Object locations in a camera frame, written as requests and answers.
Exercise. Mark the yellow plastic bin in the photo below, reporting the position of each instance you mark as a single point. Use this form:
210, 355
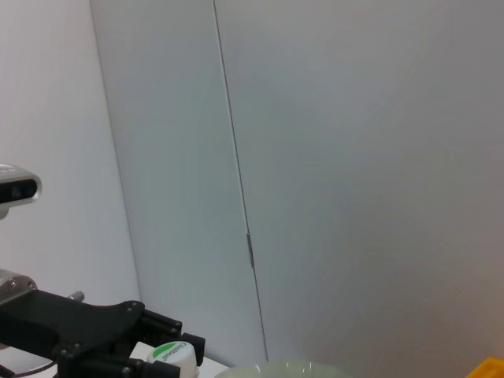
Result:
490, 370

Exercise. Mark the clear green-label water bottle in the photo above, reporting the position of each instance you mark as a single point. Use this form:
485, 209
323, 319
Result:
173, 354

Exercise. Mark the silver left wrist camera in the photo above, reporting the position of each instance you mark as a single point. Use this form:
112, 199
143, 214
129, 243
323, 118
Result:
17, 189

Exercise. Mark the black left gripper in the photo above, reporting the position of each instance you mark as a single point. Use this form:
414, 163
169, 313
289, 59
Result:
71, 327

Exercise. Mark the pale green glass fruit plate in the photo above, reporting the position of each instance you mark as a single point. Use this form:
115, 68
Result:
283, 370

